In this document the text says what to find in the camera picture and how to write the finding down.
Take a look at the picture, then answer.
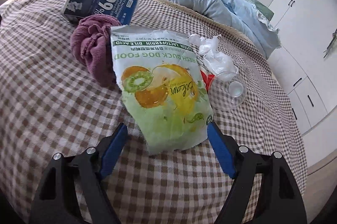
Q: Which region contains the brown checked bedsheet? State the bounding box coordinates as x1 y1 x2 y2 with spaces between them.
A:
0 0 308 224

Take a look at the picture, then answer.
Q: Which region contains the clear plastic bottle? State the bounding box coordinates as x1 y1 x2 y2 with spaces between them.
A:
209 70 248 111

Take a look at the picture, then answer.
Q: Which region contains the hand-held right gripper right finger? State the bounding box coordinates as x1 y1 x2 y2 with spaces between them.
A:
206 121 307 224

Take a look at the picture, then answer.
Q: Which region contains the grey hanging strap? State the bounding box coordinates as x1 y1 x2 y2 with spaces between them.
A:
323 29 337 59

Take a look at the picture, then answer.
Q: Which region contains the white wardrobe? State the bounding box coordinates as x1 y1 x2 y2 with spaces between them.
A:
266 0 337 137

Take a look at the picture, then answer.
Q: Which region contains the green pillow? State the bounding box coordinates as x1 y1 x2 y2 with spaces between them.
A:
237 0 275 27

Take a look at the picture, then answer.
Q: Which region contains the green dog food packet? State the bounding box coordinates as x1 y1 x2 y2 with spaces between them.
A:
110 25 213 155

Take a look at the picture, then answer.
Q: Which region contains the dark blue cardboard box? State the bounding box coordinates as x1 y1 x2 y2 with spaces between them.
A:
62 0 139 27

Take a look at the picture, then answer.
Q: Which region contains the purple knitted cloth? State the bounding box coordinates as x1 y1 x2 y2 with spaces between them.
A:
71 16 120 87

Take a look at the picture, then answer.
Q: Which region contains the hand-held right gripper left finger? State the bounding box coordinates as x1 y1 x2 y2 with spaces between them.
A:
30 124 128 224

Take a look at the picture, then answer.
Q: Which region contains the white wardrobe drawer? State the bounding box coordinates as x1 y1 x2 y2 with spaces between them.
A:
287 90 316 135
293 77 329 120

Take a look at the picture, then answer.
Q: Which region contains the red snack packet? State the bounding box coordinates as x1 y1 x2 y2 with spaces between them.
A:
199 69 218 94

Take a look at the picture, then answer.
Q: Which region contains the white crumpled plastic film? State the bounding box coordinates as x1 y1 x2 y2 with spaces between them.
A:
189 34 239 81

